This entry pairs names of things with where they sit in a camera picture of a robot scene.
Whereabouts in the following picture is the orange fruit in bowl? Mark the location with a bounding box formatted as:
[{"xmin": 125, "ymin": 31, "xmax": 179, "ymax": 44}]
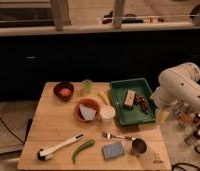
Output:
[{"xmin": 59, "ymin": 88, "xmax": 71, "ymax": 96}]

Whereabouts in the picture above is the green chili pepper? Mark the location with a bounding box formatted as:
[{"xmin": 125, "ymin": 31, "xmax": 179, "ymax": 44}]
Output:
[{"xmin": 72, "ymin": 139, "xmax": 95, "ymax": 164}]

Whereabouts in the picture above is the blue sponge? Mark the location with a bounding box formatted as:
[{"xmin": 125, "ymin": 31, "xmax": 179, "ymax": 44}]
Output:
[{"xmin": 102, "ymin": 142, "xmax": 125, "ymax": 160}]

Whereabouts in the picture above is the wooden block in tray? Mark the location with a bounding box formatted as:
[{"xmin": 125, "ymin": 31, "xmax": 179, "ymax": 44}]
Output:
[{"xmin": 124, "ymin": 90, "xmax": 135, "ymax": 109}]

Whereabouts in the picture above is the yellow banana piece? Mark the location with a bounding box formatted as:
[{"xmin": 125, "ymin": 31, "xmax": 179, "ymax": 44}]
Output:
[{"xmin": 98, "ymin": 91, "xmax": 110, "ymax": 105}]

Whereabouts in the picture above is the green plastic tray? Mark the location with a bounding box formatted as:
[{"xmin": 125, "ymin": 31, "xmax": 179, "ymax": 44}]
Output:
[{"xmin": 109, "ymin": 78, "xmax": 156, "ymax": 126}]

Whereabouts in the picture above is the orange bowl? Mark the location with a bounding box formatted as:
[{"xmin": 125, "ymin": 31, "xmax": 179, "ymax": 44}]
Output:
[{"xmin": 73, "ymin": 98, "xmax": 100, "ymax": 122}]

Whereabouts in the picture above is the white black dish brush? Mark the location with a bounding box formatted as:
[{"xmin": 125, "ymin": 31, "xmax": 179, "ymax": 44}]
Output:
[{"xmin": 37, "ymin": 133, "xmax": 84, "ymax": 161}]

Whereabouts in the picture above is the dark red bowl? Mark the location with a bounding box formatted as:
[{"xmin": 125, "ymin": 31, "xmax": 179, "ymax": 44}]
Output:
[{"xmin": 53, "ymin": 82, "xmax": 74, "ymax": 101}]

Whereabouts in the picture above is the white cup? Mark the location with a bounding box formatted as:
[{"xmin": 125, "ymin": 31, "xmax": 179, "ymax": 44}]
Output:
[{"xmin": 100, "ymin": 105, "xmax": 115, "ymax": 123}]

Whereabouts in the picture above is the black cable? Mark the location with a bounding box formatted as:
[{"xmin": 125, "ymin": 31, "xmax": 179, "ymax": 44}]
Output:
[{"xmin": 0, "ymin": 108, "xmax": 26, "ymax": 146}]

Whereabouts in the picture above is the green translucent cup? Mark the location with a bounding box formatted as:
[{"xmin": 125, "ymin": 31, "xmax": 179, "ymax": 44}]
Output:
[{"xmin": 81, "ymin": 79, "xmax": 93, "ymax": 95}]

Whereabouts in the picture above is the grey cloth in bowl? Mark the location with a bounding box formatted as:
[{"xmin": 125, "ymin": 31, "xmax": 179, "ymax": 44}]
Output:
[{"xmin": 79, "ymin": 104, "xmax": 96, "ymax": 121}]

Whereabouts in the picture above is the metal measuring cup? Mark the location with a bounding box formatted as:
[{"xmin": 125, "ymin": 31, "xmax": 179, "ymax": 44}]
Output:
[{"xmin": 102, "ymin": 132, "xmax": 147, "ymax": 157}]

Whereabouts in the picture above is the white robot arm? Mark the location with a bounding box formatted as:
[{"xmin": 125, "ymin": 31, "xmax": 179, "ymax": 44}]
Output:
[{"xmin": 151, "ymin": 62, "xmax": 200, "ymax": 112}]

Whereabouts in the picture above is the dark grape bunch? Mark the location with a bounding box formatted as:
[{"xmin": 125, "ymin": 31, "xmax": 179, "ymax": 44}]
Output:
[{"xmin": 134, "ymin": 95, "xmax": 150, "ymax": 114}]

